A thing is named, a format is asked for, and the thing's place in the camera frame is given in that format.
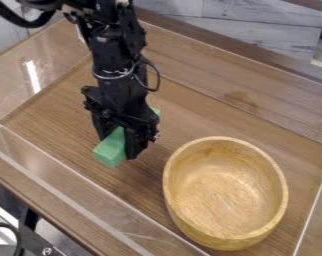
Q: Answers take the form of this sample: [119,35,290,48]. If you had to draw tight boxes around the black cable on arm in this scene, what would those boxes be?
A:
[132,54,163,93]

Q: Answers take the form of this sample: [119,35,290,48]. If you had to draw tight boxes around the clear acrylic tray wall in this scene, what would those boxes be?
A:
[0,124,209,256]

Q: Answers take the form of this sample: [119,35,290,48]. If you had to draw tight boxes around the brown wooden bowl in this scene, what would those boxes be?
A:
[163,136,288,251]

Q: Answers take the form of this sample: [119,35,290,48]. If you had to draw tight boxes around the black cable lower left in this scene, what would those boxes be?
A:
[0,221,25,256]

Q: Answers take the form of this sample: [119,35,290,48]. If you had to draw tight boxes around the black table leg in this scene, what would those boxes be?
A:
[22,208,40,231]

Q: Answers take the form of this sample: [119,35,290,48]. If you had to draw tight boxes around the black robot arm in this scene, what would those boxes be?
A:
[66,0,160,160]

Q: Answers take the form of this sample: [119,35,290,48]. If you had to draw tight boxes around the green rectangular block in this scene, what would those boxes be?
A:
[93,107,160,167]

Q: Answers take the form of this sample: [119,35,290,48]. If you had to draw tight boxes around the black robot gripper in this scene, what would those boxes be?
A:
[81,64,157,160]

